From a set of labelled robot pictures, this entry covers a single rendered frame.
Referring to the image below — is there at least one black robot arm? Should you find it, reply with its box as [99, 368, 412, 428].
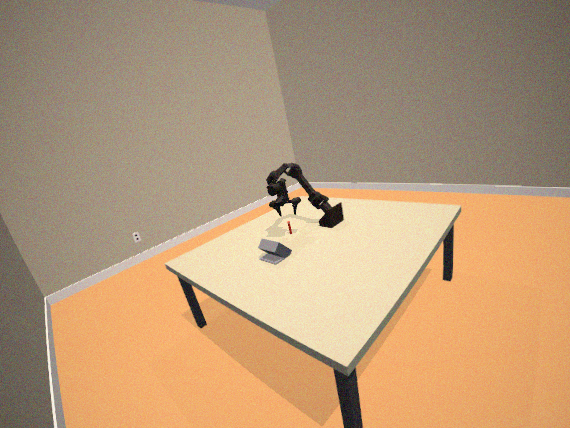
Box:
[266, 163, 332, 213]

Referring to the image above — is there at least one grey square panel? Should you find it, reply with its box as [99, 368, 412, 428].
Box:
[258, 239, 292, 265]

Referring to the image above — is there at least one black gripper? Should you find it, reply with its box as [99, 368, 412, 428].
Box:
[269, 190, 301, 217]

